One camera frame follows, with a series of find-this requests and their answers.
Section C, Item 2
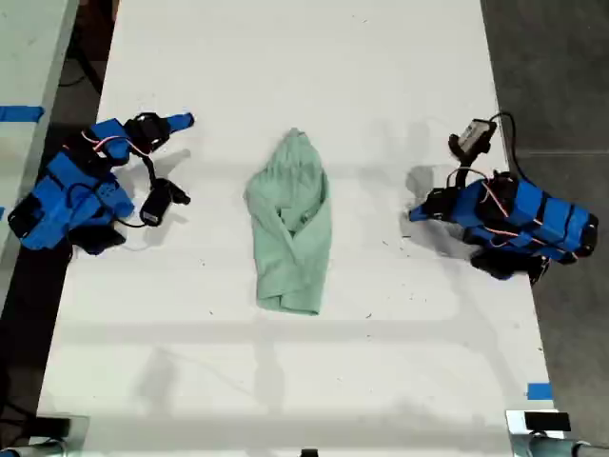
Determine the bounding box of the pale green T-shirt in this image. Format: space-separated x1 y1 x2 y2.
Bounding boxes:
243 127 333 316

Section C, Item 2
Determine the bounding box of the long blue tape strip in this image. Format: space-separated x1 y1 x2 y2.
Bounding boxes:
0 105 46 125

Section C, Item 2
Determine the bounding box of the grey side table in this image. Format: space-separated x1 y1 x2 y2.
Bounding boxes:
0 0 81 306

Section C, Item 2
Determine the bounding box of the small black box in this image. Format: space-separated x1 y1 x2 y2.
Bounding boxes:
523 411 572 433
33 416 72 438

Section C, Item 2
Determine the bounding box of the black camera stalk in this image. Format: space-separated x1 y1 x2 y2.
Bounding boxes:
446 152 478 189
144 152 161 185

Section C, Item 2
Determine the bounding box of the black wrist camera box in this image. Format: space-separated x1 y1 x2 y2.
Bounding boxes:
141 178 192 228
448 118 499 157

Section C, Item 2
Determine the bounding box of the metal table bracket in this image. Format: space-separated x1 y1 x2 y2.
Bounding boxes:
0 414 90 457
504 408 609 457

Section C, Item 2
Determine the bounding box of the black floor cable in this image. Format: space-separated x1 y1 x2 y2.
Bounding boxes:
0 403 38 430

